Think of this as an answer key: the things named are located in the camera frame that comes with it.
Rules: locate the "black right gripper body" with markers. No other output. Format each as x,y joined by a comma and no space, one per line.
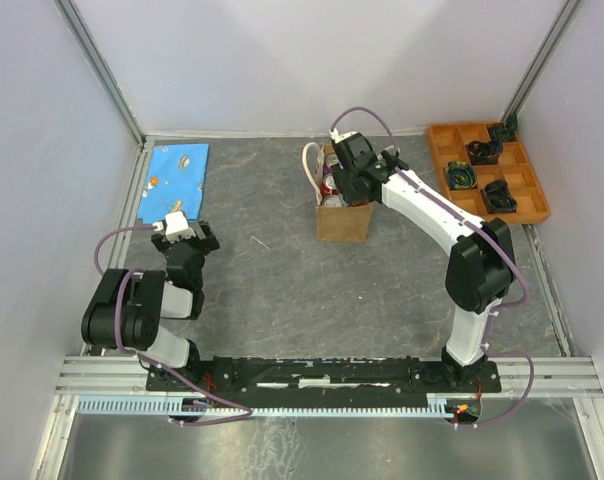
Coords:
343,180

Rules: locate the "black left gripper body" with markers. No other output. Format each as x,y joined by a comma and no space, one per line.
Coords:
202,246

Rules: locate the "red soda can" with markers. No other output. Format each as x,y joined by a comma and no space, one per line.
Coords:
328,186
332,201

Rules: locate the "brown canvas bag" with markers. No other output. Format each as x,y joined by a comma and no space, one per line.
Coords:
349,224

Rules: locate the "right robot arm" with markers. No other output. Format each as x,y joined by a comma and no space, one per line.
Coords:
480,254

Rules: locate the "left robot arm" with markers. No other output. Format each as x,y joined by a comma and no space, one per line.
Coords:
126,309

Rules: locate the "purple soda can in bag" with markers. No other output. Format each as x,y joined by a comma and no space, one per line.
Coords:
330,161

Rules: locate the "blue space-print cloth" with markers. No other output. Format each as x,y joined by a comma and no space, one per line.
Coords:
174,182

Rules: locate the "blue-green rolled sock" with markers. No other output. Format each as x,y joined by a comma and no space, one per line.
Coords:
460,176

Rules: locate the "orange compartment tray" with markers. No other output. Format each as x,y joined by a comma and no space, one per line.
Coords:
447,143

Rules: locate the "black rolled sock upper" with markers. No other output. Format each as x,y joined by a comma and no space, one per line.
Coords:
484,153

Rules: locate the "black rolled sock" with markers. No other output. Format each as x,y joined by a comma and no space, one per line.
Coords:
484,153
498,199

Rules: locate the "black rolled sock lower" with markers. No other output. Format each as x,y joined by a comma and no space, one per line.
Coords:
498,199

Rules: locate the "blue-green rolled sock corner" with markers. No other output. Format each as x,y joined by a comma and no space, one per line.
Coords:
502,132

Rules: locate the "dark green sock outside tray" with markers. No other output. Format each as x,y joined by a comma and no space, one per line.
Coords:
511,122

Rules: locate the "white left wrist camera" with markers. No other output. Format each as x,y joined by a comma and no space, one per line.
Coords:
174,227

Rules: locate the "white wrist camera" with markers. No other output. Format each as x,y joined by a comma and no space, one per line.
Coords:
337,137
174,227

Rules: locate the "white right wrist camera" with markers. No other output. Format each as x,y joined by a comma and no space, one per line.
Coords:
337,137

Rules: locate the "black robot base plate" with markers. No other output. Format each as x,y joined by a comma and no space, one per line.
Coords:
317,383

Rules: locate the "aluminium frame rail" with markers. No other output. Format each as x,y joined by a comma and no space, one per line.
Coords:
561,377

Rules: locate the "blue slotted cable duct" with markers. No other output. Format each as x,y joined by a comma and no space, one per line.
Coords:
177,407

